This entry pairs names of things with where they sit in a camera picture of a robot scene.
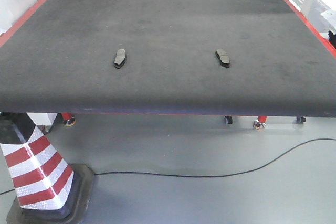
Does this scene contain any red white traffic cone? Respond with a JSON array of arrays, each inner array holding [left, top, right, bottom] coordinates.
[[1, 112, 94, 223]]

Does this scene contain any black floor cable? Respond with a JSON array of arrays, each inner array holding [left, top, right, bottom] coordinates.
[[0, 137, 336, 196]]

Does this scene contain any black conveyor belt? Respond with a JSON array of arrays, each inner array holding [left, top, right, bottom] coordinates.
[[0, 0, 336, 118]]

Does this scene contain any red conveyor frame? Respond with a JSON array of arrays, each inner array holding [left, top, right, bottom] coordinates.
[[0, 0, 336, 132]]

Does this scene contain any grey brake pad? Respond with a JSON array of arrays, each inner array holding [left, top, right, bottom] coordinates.
[[113, 48, 127, 69], [215, 49, 230, 68]]

